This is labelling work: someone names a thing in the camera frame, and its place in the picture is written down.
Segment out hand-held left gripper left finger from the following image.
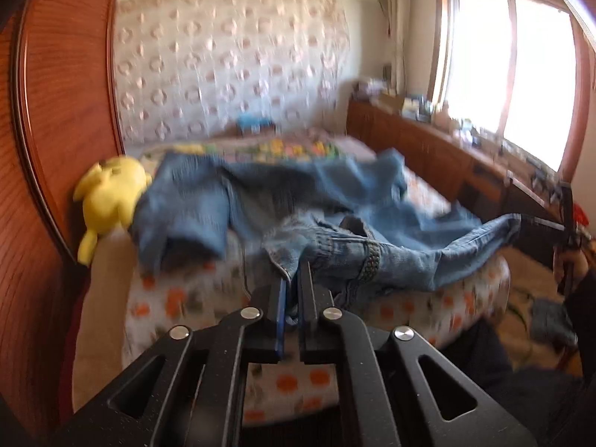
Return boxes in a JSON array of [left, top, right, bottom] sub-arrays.
[[47, 279, 287, 447]]

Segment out blue bag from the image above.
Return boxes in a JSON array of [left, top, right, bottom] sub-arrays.
[[237, 114, 279, 137]]

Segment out stack of books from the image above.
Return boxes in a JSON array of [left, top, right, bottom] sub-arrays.
[[356, 79, 387, 99]]

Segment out yellow plush toy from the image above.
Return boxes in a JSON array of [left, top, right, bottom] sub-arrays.
[[73, 156, 153, 267]]

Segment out person's right forearm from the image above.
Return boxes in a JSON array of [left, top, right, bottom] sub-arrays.
[[563, 267, 596, 375]]

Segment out floral blanket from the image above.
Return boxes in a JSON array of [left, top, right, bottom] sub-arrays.
[[177, 136, 378, 165]]

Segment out circle pattern lace curtain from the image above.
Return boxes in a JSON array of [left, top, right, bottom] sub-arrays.
[[114, 0, 352, 147]]

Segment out wooden headboard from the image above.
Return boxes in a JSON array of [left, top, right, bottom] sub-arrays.
[[0, 0, 129, 434]]

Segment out brown wooden cabinet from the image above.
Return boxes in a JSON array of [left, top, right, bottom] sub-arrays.
[[347, 95, 566, 261]]

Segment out person's right hand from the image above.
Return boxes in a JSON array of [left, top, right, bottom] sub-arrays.
[[553, 244, 589, 290]]

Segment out red object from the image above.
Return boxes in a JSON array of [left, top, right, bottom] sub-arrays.
[[575, 202, 596, 239]]

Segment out grey cloth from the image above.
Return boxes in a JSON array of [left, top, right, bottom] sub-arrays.
[[531, 299, 578, 346]]

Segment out row of small bottles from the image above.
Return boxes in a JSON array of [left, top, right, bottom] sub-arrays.
[[405, 95, 559, 182]]

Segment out white window curtain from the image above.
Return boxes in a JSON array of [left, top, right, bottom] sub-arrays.
[[386, 0, 413, 99]]

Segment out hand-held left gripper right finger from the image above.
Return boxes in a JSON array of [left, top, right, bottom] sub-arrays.
[[298, 261, 541, 447]]

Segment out person's leg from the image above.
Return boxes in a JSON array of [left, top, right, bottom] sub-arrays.
[[433, 321, 588, 447]]

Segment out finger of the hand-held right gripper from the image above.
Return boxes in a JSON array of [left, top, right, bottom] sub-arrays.
[[507, 172, 562, 208], [519, 214, 567, 234]]

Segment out blue denim pants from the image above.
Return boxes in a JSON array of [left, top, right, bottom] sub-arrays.
[[219, 148, 523, 327], [131, 151, 234, 273]]

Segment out cardboard box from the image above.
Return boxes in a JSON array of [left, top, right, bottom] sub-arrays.
[[377, 93, 407, 113]]

